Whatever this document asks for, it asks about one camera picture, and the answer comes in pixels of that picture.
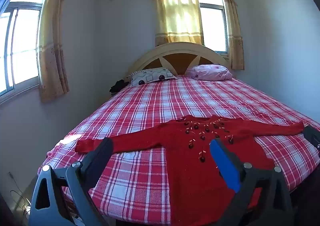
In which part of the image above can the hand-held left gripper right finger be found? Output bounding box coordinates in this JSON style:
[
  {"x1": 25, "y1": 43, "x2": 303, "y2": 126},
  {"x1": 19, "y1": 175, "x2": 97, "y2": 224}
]
[{"x1": 209, "y1": 138, "x2": 294, "y2": 226}]

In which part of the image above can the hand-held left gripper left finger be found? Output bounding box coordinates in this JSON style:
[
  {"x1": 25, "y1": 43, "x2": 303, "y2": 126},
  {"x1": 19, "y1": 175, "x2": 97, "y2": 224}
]
[{"x1": 28, "y1": 138, "x2": 114, "y2": 226}]

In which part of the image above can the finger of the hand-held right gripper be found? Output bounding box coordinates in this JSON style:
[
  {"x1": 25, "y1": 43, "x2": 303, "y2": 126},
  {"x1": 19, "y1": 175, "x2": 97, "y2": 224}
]
[{"x1": 303, "y1": 125, "x2": 320, "y2": 158}]

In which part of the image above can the red knit sweater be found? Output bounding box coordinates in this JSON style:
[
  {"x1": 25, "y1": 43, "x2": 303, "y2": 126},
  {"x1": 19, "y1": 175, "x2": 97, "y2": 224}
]
[{"x1": 74, "y1": 115, "x2": 305, "y2": 226}]

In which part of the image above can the red plaid bed sheet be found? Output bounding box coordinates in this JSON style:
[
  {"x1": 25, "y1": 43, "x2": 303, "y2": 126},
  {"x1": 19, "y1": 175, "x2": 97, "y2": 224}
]
[{"x1": 37, "y1": 75, "x2": 320, "y2": 225}]

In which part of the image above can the dark cloth pile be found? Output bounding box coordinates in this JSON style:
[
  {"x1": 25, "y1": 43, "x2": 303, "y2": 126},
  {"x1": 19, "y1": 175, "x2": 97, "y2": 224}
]
[{"x1": 109, "y1": 79, "x2": 130, "y2": 94}]

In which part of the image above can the pink pillow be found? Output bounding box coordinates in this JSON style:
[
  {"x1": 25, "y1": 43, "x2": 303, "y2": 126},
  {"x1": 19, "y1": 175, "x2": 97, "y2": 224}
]
[{"x1": 186, "y1": 64, "x2": 233, "y2": 81}]

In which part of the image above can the grey patterned pillow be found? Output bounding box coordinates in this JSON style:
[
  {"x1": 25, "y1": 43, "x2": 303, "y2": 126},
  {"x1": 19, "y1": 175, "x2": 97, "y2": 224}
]
[{"x1": 126, "y1": 67, "x2": 178, "y2": 88}]

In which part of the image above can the long beige floral curtain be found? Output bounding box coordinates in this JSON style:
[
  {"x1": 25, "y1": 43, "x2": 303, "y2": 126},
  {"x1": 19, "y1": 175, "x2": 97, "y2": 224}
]
[{"x1": 37, "y1": 0, "x2": 73, "y2": 103}]

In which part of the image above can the cream wooden headboard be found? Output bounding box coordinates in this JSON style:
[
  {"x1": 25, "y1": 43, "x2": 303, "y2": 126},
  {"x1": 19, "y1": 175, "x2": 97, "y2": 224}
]
[{"x1": 129, "y1": 42, "x2": 232, "y2": 78}]

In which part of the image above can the narrow window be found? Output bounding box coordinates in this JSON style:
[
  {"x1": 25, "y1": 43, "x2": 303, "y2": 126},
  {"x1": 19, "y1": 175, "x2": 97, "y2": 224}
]
[{"x1": 195, "y1": 0, "x2": 229, "y2": 58}]

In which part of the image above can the wide sliding window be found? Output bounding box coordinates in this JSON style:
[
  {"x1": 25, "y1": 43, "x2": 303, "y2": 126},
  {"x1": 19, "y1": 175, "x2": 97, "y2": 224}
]
[{"x1": 0, "y1": 0, "x2": 49, "y2": 104}]

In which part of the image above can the sunlit yellow curtain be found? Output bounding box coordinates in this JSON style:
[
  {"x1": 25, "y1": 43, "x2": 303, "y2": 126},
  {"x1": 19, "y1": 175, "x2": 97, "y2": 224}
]
[{"x1": 151, "y1": 0, "x2": 204, "y2": 47}]

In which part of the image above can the floor cable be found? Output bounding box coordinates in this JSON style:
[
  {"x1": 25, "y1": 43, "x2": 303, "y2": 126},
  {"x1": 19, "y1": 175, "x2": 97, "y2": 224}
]
[{"x1": 9, "y1": 171, "x2": 30, "y2": 214}]

